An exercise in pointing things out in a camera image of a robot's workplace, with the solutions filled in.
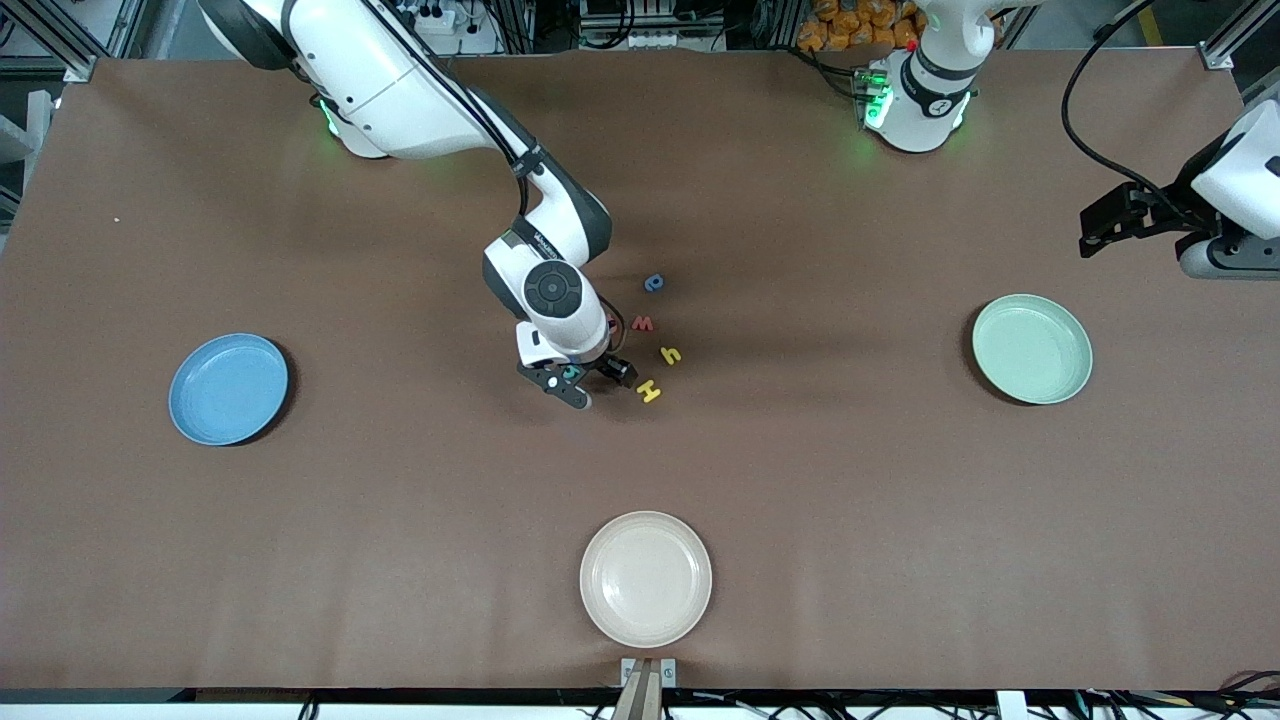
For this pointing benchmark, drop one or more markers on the white power strip with plugs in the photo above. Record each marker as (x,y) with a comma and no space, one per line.
(440,18)

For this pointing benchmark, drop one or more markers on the yellow lowercase letter h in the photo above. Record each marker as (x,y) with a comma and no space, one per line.
(670,354)

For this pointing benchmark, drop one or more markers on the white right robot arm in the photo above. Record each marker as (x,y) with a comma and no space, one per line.
(400,90)

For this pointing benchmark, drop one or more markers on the beige plate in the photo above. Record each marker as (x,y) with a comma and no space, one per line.
(646,579)

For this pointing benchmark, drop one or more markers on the pile of orange objects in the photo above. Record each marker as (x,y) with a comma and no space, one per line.
(840,25)

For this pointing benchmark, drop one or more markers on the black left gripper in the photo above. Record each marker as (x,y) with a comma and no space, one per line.
(1167,209)

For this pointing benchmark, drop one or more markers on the aluminium frame profile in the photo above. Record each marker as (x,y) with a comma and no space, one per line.
(1220,55)
(80,62)

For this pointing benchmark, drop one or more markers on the blue lowercase letter a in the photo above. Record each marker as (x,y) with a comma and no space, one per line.
(655,284)

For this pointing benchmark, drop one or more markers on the green plate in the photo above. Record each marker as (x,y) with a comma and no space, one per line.
(1032,349)

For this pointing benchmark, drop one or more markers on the yellow uppercase letter H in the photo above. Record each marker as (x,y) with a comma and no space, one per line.
(649,391)

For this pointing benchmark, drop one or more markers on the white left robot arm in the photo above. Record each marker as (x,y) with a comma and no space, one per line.
(920,110)

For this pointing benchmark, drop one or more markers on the metal table bracket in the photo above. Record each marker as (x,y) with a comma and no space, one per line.
(628,668)

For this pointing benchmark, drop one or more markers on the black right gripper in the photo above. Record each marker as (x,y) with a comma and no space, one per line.
(612,367)

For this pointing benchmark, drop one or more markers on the blue plate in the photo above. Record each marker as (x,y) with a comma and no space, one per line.
(228,390)

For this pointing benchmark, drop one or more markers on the brown table mat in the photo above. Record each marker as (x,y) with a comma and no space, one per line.
(400,560)

